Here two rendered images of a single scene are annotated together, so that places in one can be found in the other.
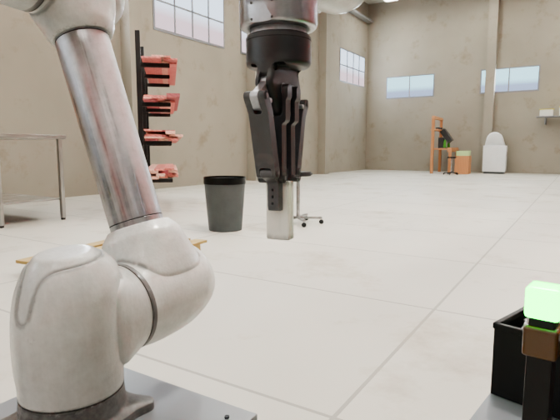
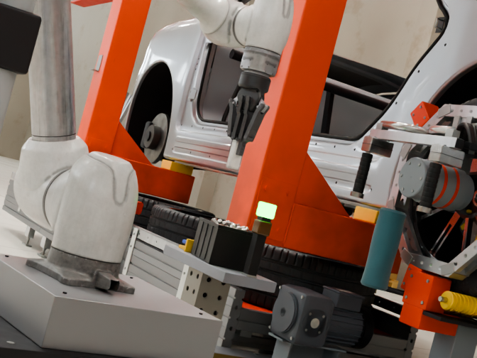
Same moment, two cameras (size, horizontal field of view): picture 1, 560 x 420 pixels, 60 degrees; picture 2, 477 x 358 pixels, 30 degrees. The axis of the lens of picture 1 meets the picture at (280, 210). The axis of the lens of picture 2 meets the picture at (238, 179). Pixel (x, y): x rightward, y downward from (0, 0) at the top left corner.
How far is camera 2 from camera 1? 2.02 m
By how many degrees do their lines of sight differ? 68
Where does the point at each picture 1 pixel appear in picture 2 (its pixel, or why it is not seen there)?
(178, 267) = not seen: hidden behind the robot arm
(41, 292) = (131, 182)
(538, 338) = (265, 226)
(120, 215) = (69, 129)
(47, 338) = (131, 213)
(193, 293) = not seen: hidden behind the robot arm
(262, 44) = (264, 82)
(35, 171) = not seen: outside the picture
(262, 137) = (257, 123)
